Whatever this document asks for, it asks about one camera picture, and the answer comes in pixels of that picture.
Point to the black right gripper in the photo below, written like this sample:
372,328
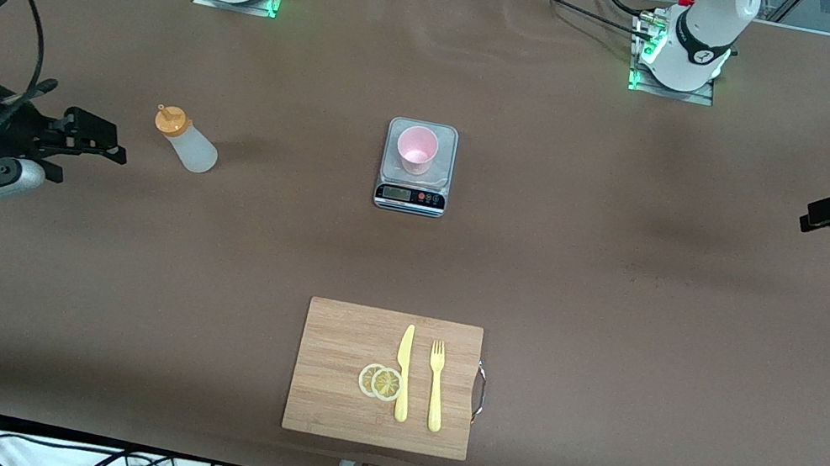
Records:
15,130

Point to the translucent squeeze bottle orange cap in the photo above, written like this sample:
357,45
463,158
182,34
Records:
195,150

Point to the pink plastic cup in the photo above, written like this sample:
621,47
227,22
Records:
417,150

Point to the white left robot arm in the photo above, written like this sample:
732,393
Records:
703,28

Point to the silver digital kitchen scale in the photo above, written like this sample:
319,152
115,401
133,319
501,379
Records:
411,194

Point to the brown table cover sheet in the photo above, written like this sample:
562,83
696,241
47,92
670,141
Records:
409,266

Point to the lemon slice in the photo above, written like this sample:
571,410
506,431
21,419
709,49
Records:
386,384
364,379

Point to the yellow plastic knife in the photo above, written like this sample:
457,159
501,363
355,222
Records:
404,368

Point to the yellow plastic fork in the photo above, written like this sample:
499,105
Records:
435,395

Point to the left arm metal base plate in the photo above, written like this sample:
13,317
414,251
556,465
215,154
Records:
699,98

